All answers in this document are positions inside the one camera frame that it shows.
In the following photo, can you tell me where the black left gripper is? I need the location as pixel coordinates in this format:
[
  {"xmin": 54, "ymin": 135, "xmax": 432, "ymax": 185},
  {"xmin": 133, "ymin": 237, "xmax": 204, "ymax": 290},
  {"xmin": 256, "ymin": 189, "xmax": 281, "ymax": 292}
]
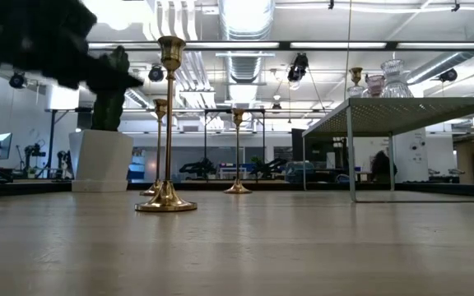
[{"xmin": 0, "ymin": 0, "xmax": 144, "ymax": 94}]

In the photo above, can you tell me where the brass candlestick holder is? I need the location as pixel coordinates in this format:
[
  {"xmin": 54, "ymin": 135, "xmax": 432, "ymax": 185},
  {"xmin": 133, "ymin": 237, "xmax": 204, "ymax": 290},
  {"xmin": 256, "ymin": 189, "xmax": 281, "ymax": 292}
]
[
  {"xmin": 348, "ymin": 67, "xmax": 365, "ymax": 87},
  {"xmin": 139, "ymin": 98, "xmax": 169, "ymax": 197},
  {"xmin": 223, "ymin": 108, "xmax": 253, "ymax": 195},
  {"xmin": 134, "ymin": 35, "xmax": 198, "ymax": 213}
]

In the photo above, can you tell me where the pink glass candle holder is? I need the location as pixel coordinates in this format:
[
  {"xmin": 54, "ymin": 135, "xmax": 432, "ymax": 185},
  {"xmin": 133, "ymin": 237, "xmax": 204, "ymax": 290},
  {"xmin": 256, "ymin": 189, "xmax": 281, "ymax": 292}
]
[{"xmin": 364, "ymin": 73, "xmax": 386, "ymax": 99}]

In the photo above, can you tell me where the green cactus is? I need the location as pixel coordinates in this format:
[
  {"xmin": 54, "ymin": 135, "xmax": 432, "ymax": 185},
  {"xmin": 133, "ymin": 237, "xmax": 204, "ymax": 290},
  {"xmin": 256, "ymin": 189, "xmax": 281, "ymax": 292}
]
[{"xmin": 91, "ymin": 44, "xmax": 131, "ymax": 132}]

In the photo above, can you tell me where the black ceiling spotlight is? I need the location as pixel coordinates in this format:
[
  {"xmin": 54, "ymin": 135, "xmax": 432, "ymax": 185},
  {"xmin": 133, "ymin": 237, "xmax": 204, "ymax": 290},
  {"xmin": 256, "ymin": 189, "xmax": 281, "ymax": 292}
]
[
  {"xmin": 8, "ymin": 72, "xmax": 27, "ymax": 90},
  {"xmin": 147, "ymin": 64, "xmax": 165, "ymax": 83},
  {"xmin": 286, "ymin": 52, "xmax": 310, "ymax": 83},
  {"xmin": 439, "ymin": 67, "xmax": 459, "ymax": 83}
]

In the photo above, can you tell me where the white hexagonal plant pot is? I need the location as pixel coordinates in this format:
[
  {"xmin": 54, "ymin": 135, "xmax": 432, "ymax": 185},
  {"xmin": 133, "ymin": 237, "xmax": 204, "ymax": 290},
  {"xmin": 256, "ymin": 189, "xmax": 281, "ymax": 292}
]
[{"xmin": 68, "ymin": 129, "xmax": 134, "ymax": 193}]

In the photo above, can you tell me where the blue storage bin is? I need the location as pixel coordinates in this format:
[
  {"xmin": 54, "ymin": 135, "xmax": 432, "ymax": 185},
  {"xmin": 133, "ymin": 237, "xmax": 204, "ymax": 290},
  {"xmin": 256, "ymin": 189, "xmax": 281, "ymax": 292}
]
[{"xmin": 128, "ymin": 155, "xmax": 146, "ymax": 181}]

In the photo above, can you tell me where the black overhead light beam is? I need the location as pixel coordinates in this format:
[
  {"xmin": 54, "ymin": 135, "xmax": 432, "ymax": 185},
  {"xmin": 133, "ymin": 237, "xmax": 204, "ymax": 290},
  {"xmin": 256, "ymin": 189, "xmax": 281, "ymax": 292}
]
[{"xmin": 86, "ymin": 39, "xmax": 474, "ymax": 52}]

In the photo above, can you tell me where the black screen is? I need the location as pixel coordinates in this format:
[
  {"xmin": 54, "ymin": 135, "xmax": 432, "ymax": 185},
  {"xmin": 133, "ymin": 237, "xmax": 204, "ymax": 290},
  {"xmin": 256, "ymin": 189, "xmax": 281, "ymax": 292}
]
[{"xmin": 290, "ymin": 127, "xmax": 306, "ymax": 162}]

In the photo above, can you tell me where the teal storage bin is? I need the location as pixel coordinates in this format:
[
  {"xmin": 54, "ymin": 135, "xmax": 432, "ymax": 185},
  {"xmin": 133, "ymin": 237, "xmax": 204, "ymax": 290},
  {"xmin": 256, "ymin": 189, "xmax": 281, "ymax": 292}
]
[{"xmin": 284, "ymin": 160, "xmax": 316, "ymax": 184}]

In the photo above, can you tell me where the person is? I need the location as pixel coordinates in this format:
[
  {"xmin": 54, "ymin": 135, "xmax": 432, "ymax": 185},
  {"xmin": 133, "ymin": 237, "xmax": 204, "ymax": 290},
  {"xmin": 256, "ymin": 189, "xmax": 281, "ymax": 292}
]
[{"xmin": 370, "ymin": 150, "xmax": 398, "ymax": 184}]

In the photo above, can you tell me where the green perforated metal shelf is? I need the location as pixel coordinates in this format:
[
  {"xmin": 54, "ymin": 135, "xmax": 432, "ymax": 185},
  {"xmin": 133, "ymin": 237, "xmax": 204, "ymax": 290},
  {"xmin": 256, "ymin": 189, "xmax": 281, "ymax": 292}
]
[{"xmin": 301, "ymin": 96, "xmax": 474, "ymax": 203}]

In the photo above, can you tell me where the white cabinet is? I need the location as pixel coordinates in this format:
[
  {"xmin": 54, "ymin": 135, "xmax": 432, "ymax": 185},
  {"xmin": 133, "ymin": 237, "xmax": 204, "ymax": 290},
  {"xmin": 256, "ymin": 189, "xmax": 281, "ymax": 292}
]
[{"xmin": 393, "ymin": 129, "xmax": 430, "ymax": 183}]

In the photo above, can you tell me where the black background frame stand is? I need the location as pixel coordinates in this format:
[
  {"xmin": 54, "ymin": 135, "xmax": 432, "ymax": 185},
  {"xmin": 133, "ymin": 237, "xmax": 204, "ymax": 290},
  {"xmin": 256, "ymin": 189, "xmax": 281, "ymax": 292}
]
[{"xmin": 202, "ymin": 108, "xmax": 267, "ymax": 182}]

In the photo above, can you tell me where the silver ceiling air duct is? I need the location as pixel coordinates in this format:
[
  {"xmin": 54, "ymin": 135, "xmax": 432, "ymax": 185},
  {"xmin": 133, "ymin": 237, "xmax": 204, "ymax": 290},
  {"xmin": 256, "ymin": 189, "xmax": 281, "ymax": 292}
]
[{"xmin": 218, "ymin": 0, "xmax": 277, "ymax": 83}]

